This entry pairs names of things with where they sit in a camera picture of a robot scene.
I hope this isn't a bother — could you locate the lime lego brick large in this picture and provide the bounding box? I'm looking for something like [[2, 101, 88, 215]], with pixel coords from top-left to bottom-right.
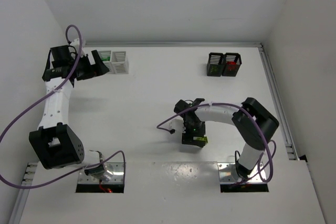
[[193, 136, 208, 144]]

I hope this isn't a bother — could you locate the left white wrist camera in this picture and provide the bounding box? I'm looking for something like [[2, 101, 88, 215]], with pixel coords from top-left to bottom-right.
[[70, 38, 86, 52]]

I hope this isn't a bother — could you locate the white slotted bin right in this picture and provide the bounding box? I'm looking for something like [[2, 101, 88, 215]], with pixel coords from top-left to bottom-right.
[[111, 51, 129, 74]]

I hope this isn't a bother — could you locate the lime lego brick small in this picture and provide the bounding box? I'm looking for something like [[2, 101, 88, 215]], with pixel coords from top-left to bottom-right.
[[209, 66, 219, 76]]

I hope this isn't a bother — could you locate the black slotted bin right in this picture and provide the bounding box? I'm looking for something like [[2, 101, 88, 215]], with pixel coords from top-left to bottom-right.
[[222, 52, 242, 77]]

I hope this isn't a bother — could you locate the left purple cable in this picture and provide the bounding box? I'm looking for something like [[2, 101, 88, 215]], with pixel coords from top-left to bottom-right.
[[0, 24, 126, 189]]

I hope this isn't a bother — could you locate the aluminium frame rail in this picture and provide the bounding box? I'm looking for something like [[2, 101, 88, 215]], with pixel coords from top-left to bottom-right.
[[87, 42, 262, 48]]

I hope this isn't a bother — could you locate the black slotted bin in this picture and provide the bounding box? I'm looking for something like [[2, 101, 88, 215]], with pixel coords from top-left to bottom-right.
[[222, 52, 242, 77], [206, 52, 224, 77]]

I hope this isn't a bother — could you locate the right side aluminium rail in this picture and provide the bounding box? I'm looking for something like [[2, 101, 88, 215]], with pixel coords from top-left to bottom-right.
[[259, 47, 299, 161]]

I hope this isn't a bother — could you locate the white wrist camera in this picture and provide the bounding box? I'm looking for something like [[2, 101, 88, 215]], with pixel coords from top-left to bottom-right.
[[169, 119, 185, 134], [70, 38, 86, 52]]

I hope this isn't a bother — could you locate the red lego brick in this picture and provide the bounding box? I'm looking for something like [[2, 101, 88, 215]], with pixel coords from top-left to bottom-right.
[[226, 61, 239, 72]]

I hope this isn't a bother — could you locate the metal base plate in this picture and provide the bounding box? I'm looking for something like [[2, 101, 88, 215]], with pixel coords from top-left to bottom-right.
[[77, 162, 124, 185], [217, 163, 266, 185]]

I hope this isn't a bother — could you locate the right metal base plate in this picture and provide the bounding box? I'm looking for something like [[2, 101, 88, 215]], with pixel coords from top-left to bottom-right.
[[217, 163, 266, 185]]

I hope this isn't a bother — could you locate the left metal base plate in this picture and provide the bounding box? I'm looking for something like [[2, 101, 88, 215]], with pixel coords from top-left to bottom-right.
[[77, 162, 124, 185]]

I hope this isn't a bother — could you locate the white slotted bin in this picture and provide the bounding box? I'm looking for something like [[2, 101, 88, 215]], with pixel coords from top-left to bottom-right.
[[98, 50, 113, 72], [111, 51, 129, 74]]

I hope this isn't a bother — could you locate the white slotted bin left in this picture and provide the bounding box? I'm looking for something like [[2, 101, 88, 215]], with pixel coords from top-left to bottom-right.
[[98, 50, 113, 72]]

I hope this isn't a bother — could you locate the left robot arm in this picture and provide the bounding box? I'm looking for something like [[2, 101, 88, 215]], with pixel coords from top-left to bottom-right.
[[29, 45, 109, 177]]

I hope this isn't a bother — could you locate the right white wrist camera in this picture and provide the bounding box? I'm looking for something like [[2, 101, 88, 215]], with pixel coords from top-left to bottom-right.
[[169, 119, 185, 134]]

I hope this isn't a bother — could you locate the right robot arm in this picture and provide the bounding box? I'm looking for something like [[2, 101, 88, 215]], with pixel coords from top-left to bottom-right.
[[88, 59, 275, 164]]

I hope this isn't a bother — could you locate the black slotted bin left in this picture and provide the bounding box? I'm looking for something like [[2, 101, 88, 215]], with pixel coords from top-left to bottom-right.
[[206, 52, 224, 77]]

